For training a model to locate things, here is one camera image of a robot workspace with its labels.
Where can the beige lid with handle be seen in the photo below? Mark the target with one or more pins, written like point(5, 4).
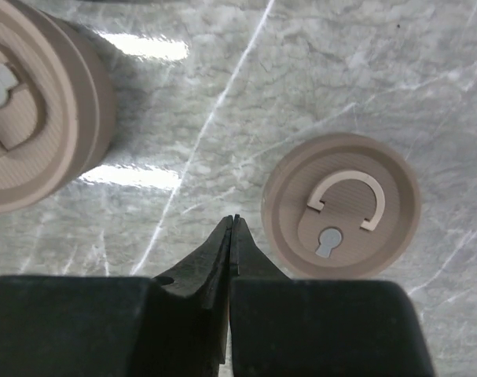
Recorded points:
point(39, 110)

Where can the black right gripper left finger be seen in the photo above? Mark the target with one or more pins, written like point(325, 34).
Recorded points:
point(173, 324)

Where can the right steel lunch container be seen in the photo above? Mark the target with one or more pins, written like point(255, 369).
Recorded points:
point(101, 94)

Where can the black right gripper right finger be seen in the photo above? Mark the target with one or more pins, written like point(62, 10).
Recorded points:
point(291, 327)

